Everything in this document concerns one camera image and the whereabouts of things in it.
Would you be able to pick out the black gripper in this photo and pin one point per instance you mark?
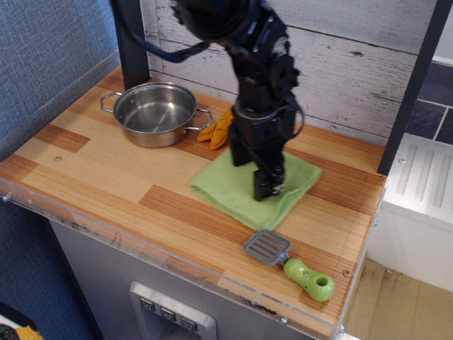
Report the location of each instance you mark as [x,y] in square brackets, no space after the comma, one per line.
[259,137]

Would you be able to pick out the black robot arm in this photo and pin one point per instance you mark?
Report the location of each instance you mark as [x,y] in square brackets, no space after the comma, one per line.
[266,109]

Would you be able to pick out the stainless steel pot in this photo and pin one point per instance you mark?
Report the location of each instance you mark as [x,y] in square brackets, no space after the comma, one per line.
[157,114]

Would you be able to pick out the white grooved cabinet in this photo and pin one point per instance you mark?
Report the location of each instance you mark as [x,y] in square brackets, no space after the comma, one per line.
[413,229]

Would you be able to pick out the silver dispenser button panel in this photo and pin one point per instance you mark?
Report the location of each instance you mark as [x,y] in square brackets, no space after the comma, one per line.
[160,316]

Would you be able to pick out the yellow object bottom left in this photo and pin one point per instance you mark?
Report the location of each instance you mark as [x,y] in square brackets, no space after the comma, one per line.
[27,333]

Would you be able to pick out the grey spatula green handle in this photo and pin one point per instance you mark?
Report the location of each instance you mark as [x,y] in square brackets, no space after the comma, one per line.
[270,249]

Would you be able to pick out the black left frame post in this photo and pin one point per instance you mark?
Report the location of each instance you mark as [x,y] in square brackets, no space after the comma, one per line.
[133,58]

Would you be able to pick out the black frame post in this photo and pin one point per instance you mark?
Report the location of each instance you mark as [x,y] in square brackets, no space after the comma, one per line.
[133,58]
[421,67]

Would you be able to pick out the black right frame post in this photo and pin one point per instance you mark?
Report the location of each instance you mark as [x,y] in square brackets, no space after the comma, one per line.
[421,67]

